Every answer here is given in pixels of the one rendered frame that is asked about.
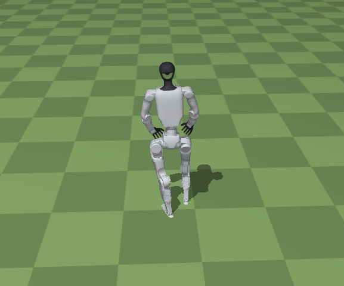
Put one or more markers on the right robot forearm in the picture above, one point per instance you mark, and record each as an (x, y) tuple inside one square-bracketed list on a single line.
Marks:
[(192, 120)]

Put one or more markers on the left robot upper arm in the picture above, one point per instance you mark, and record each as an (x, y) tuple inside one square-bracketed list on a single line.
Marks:
[(146, 105)]

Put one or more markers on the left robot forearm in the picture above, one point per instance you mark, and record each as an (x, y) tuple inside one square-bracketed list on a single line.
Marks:
[(149, 126)]

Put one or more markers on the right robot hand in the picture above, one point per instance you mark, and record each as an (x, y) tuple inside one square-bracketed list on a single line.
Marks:
[(189, 129)]

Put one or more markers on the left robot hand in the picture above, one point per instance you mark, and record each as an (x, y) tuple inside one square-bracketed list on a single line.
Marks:
[(157, 131)]

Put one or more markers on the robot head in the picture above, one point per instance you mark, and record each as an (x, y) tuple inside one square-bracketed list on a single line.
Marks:
[(167, 68)]

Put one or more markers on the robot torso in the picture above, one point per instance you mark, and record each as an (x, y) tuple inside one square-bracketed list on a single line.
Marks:
[(170, 111)]

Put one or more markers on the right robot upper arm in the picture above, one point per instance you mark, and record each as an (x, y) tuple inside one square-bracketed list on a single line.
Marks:
[(189, 95)]

